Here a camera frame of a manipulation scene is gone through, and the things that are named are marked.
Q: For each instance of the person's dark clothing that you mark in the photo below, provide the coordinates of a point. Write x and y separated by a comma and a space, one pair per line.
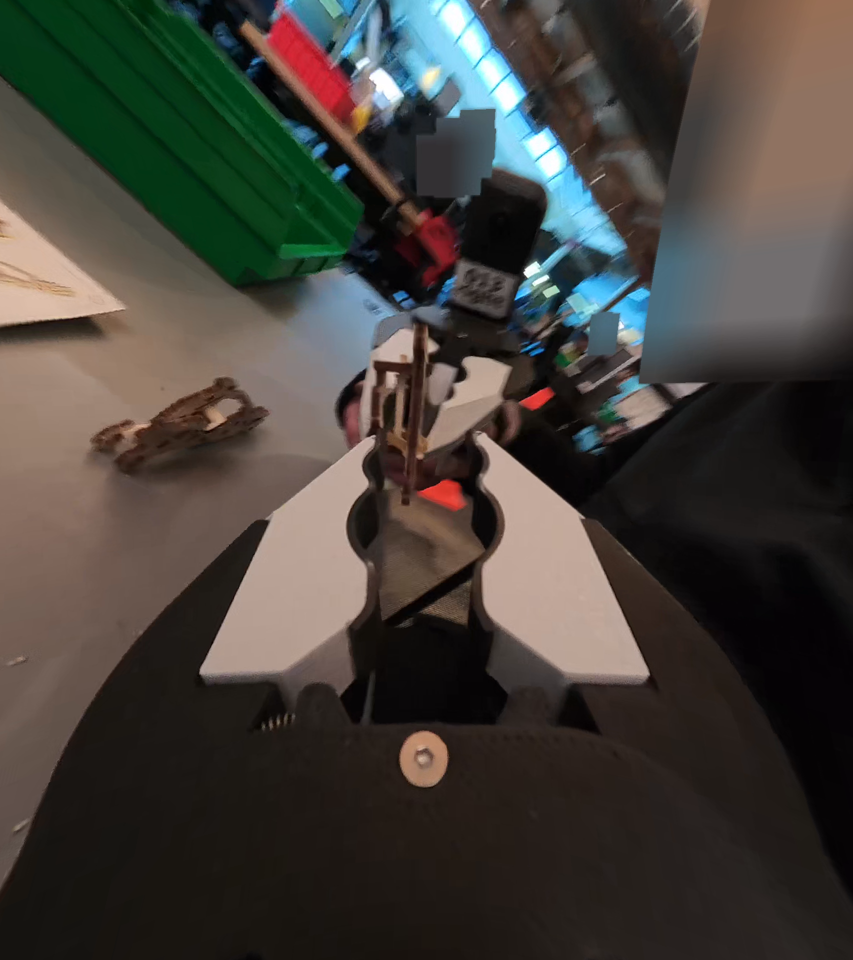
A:
771, 562

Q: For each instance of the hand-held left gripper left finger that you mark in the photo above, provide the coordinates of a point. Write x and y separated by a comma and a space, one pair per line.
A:
291, 592

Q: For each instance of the open instruction booklet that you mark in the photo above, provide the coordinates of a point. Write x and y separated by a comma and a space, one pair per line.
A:
6, 285

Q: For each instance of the wooden model chassis assembly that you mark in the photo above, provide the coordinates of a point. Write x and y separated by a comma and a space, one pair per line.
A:
171, 431

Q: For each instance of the red plastic bin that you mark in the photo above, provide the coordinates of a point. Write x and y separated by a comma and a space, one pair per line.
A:
314, 67

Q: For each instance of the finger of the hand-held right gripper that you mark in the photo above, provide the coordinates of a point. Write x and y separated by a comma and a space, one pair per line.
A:
475, 397
393, 349

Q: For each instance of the wooden model spoiler frame assembly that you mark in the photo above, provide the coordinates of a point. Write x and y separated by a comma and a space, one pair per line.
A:
417, 390

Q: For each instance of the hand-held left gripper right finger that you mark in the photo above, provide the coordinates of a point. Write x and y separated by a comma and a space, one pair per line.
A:
554, 592

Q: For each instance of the long wooden plank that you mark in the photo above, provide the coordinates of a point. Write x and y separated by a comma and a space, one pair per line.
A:
336, 127

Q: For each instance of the green plastic bin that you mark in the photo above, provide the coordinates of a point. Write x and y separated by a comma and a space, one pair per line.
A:
171, 150

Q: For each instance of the red clamp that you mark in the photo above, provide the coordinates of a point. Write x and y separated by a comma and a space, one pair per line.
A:
434, 240

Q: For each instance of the person's right hand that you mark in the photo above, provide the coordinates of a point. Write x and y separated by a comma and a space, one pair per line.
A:
354, 427

